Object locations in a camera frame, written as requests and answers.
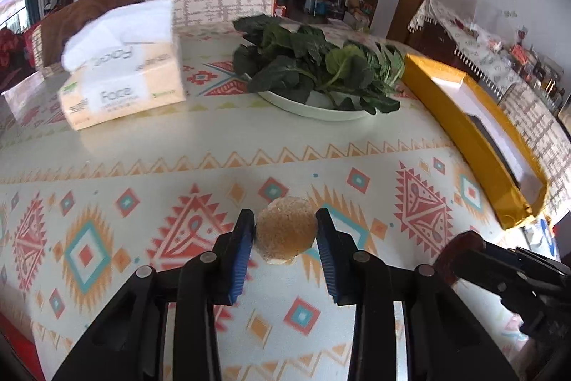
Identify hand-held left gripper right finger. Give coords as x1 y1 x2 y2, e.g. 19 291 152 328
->
315 208 520 381

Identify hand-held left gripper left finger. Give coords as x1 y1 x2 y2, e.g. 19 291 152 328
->
51 208 257 381

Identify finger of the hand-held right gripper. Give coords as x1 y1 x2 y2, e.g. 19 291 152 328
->
450 250 544 311
463 230 571 275

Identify white snack packet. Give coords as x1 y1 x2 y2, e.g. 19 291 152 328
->
522 220 558 257

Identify black smartphone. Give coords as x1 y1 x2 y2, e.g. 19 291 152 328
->
464 111 522 186

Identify patterned tablecloth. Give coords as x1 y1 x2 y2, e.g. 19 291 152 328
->
0 22 571 381

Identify white oval plate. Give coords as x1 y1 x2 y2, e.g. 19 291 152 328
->
256 87 393 122

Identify yellow cardboard box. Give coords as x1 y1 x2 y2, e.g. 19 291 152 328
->
403 53 549 230

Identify green spinach leaves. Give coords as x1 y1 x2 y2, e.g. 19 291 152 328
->
232 15 406 114

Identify table with lace cloth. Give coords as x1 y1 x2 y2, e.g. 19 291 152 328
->
408 0 571 96

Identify beige tissue box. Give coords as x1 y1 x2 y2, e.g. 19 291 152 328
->
58 0 187 131

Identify white mesh food cover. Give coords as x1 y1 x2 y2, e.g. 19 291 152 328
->
430 0 480 22

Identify brown cushioned chair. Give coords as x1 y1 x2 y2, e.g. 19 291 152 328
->
40 0 137 67

